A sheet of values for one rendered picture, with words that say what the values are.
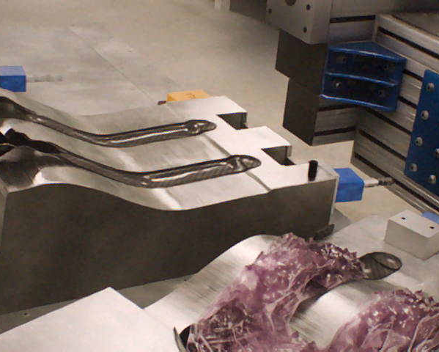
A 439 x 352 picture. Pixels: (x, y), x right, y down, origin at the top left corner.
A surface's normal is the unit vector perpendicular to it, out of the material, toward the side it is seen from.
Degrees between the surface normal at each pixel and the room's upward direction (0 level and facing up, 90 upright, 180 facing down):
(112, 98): 0
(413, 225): 0
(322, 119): 90
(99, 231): 90
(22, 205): 90
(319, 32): 90
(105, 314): 0
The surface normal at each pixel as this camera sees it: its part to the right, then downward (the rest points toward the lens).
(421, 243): -0.70, 0.26
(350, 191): 0.33, 0.44
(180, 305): -0.04, -0.83
